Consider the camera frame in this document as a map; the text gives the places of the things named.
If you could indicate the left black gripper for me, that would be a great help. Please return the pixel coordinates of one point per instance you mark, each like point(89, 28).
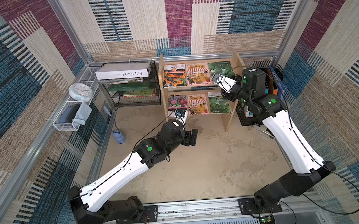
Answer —
point(187, 141)

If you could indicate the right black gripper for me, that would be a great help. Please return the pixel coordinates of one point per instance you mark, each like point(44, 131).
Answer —
point(231, 95)

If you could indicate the green melon seed bag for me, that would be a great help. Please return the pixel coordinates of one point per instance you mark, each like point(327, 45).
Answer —
point(222, 68)
point(218, 104)

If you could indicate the pink flower shop seed bag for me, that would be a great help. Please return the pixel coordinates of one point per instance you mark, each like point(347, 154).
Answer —
point(198, 74)

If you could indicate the orange marigold seed bag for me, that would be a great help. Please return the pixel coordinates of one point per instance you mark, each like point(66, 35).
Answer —
point(174, 75)

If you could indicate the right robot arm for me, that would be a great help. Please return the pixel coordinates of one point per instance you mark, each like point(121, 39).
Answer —
point(308, 168)

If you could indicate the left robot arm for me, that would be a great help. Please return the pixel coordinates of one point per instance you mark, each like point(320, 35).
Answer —
point(91, 204)

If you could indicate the lower pink shop seed bag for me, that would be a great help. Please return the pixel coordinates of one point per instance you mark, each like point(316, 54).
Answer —
point(198, 104)

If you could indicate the purple flower seed bag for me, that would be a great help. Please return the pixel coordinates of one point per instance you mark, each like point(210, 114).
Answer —
point(177, 102)

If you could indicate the wooden two-tier shelf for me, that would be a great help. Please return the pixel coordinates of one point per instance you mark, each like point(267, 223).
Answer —
point(234, 58)

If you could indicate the black file holder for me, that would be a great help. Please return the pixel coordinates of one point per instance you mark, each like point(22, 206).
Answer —
point(242, 115)

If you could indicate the orange binder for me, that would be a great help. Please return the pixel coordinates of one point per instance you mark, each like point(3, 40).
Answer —
point(272, 83)

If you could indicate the blue binder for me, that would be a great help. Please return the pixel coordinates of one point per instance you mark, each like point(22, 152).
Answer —
point(278, 76)

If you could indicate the green book on rack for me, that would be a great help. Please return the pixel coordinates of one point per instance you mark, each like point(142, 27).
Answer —
point(130, 86)

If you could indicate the white folio box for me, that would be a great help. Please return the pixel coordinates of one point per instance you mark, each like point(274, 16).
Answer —
point(123, 70)

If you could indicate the light blue cloth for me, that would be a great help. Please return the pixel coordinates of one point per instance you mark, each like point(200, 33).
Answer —
point(82, 115)

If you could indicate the white round clock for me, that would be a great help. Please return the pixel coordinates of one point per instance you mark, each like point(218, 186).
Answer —
point(80, 92)

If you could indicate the dark pouch in basket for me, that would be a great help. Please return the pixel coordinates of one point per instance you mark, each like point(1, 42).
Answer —
point(69, 114)

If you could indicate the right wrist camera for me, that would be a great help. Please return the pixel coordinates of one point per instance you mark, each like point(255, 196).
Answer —
point(225, 83)

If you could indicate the black wire rack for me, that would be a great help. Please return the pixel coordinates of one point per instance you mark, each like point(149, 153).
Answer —
point(132, 92)

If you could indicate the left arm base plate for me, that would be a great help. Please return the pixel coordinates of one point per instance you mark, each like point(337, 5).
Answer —
point(149, 214)

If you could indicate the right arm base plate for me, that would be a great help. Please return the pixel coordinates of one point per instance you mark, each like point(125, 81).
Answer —
point(251, 206)

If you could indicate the white wire basket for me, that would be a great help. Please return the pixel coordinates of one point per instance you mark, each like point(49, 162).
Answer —
point(88, 77)

